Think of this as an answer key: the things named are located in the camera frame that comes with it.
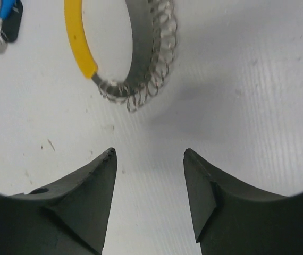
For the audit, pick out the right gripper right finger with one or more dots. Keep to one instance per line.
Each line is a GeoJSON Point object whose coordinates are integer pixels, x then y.
{"type": "Point", "coordinates": [230, 216]}

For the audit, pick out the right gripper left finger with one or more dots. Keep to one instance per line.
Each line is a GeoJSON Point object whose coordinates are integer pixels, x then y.
{"type": "Point", "coordinates": [68, 216]}

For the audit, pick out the key bunch with blue fob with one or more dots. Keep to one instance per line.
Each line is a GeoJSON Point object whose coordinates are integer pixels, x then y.
{"type": "Point", "coordinates": [10, 20]}

